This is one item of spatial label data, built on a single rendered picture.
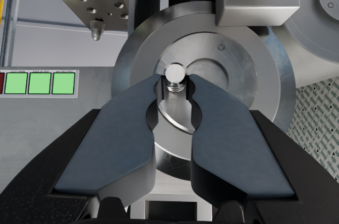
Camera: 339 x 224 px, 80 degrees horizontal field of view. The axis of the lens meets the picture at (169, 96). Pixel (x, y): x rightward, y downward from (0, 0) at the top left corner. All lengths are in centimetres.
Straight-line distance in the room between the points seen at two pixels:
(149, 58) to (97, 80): 38
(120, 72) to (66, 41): 187
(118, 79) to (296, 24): 15
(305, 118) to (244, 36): 23
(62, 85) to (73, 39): 148
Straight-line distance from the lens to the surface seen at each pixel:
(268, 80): 17
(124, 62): 17
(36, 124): 60
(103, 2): 49
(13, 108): 64
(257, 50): 17
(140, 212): 54
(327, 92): 34
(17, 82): 63
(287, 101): 18
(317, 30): 21
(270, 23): 18
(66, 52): 200
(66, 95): 56
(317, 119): 35
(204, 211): 53
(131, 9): 20
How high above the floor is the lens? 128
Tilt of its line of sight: 7 degrees down
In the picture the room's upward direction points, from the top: 179 degrees counter-clockwise
